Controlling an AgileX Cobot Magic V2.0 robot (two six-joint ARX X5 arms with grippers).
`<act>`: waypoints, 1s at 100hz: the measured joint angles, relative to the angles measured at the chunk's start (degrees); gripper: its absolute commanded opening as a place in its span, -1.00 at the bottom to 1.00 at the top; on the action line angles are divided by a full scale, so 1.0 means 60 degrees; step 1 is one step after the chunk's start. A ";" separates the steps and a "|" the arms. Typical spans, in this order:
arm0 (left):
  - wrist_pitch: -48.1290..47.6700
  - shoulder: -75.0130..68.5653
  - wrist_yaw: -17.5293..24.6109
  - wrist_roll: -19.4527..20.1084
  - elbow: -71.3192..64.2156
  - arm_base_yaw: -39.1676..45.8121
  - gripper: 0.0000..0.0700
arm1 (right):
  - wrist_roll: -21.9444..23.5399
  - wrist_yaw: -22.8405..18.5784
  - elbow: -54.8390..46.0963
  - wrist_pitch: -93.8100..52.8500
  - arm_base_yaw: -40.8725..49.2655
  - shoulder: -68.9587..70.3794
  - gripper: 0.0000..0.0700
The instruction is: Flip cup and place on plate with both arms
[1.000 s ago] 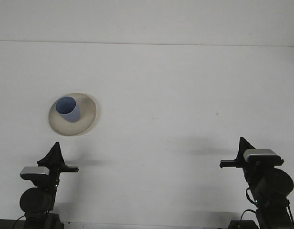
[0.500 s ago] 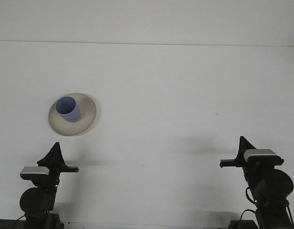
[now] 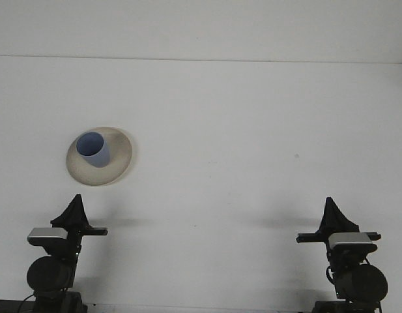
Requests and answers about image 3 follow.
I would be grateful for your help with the pale round plate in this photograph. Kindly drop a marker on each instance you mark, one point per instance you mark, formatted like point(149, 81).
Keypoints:
point(116, 166)

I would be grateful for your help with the grey camera box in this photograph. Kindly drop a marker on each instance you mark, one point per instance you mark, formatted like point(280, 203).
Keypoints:
point(46, 234)
point(350, 239)

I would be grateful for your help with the pale blue cup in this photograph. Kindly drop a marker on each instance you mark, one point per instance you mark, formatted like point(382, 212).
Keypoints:
point(98, 156)

